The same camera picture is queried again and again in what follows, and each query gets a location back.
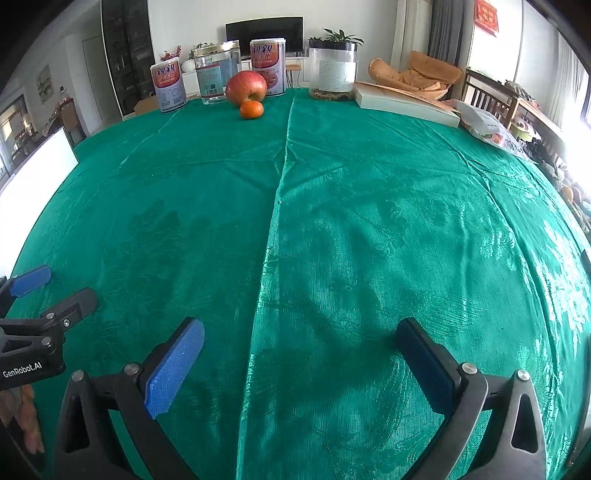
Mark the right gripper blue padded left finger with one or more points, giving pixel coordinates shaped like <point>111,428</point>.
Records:
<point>145,390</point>

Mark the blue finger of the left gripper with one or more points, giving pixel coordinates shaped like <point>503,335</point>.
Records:
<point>21,285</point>

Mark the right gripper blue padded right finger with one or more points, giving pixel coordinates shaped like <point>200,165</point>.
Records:
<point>456,391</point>

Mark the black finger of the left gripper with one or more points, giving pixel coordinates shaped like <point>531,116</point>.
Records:
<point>70,311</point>

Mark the person's left hand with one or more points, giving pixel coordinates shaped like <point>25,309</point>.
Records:
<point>18,404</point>

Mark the white box brown bottom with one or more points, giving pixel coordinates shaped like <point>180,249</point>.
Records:
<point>27,192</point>

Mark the green satin tablecloth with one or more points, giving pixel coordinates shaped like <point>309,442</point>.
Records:
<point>300,240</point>

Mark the white red can left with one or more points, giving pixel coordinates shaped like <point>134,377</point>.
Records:
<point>168,85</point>

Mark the white red can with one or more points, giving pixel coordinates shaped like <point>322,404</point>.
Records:
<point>168,85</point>
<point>267,58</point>

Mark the small orange tangerine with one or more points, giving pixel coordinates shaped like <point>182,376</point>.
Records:
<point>251,109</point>

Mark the red apple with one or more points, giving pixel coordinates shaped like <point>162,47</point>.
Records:
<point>245,86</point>

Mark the white plastic bag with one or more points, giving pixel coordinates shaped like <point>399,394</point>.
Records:
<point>484,126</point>

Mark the clear glass jar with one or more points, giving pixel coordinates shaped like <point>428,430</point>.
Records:
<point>215,65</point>

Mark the wooden chair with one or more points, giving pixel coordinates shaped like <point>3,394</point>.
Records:
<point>482,92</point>

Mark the white red can right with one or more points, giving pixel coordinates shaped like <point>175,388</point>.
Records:
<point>267,58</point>

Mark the white foam board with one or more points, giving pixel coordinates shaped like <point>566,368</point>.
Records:
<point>373,98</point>

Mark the orange cushion cloth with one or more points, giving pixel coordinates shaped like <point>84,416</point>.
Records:
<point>425,76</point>

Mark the black television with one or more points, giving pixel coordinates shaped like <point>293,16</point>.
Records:
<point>290,29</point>

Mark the clear jar black lid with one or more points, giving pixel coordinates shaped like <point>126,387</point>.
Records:
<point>333,69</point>

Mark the potted green plant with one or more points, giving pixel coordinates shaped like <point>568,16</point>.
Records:
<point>337,36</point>

